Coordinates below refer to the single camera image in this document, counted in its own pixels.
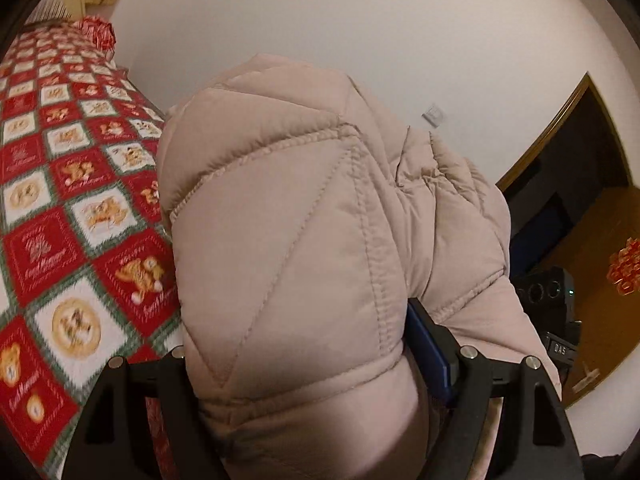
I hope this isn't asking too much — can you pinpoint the brown wooden door frame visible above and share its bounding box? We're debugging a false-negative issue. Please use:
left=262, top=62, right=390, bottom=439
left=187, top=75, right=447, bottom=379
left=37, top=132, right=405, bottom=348
left=495, top=73, right=635, bottom=192

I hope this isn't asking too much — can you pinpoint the beige puffer jacket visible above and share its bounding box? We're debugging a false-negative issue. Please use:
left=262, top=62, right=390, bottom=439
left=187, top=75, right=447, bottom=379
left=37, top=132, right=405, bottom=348
left=155, top=52, right=561, bottom=480

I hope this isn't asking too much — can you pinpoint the red bear-print blanket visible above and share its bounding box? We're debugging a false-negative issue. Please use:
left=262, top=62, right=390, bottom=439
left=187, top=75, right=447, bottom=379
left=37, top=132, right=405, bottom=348
left=0, top=15, right=186, bottom=480

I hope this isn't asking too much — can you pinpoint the brown wooden door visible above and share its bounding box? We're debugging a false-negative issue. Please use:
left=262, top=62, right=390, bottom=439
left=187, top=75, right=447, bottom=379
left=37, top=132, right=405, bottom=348
left=540, top=187, right=640, bottom=408

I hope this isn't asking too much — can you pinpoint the black-and-white striped pillow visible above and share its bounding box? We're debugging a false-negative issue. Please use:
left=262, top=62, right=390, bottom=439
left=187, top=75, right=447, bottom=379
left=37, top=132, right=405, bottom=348
left=25, top=0, right=71, bottom=24

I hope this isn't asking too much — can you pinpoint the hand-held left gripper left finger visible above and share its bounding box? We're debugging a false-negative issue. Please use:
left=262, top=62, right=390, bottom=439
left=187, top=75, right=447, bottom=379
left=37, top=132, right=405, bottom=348
left=62, top=345, right=231, bottom=480

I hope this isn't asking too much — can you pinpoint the red paper door decoration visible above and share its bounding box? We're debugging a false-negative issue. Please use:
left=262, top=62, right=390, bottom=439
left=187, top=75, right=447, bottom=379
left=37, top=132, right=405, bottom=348
left=606, top=237, right=640, bottom=297

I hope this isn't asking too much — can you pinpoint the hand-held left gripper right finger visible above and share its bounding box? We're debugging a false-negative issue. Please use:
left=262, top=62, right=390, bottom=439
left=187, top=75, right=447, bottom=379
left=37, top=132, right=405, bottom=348
left=406, top=297, right=586, bottom=480

